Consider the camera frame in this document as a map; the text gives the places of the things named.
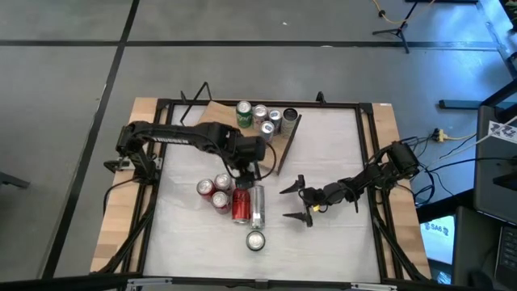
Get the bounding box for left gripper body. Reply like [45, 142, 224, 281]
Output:
[234, 160, 262, 189]

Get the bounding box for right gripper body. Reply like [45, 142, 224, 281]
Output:
[297, 174, 345, 229]

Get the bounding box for red can black lettering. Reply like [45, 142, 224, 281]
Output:
[231, 188, 252, 225]

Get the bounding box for blue and silver can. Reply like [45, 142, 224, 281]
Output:
[259, 120, 275, 142]
[267, 108, 284, 134]

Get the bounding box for green soda can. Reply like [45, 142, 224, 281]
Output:
[245, 230, 267, 252]
[235, 99, 254, 129]

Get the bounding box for silver can dark top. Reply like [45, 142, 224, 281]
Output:
[280, 107, 300, 138]

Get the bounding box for wooden shelf black metal legs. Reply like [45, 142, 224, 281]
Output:
[179, 82, 302, 176]

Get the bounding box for red cola can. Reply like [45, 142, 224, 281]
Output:
[210, 190, 232, 214]
[195, 179, 216, 200]
[212, 172, 234, 194]

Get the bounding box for black desk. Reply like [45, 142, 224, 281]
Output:
[452, 205, 517, 291]

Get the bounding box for black floor stand bar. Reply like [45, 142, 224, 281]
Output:
[439, 80, 517, 111]

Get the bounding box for black computer tower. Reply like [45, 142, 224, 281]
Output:
[474, 103, 517, 226]

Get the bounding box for black tripod stand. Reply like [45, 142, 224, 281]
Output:
[371, 0, 420, 55]

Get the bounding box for printed marker paper sheet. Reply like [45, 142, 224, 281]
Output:
[487, 120, 517, 146]

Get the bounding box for black keyboard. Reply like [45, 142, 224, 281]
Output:
[494, 224, 517, 290]

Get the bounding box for black chair foot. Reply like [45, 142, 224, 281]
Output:
[0, 171, 32, 190]

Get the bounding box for grey metal beam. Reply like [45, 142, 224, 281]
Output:
[476, 0, 517, 80]

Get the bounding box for silver metal bracket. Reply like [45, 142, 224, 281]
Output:
[350, 282, 399, 291]
[126, 276, 174, 291]

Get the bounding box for pale floor cable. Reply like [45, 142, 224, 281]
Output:
[443, 115, 517, 147]

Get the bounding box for yellow floor cable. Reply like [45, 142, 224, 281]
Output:
[371, 0, 438, 25]

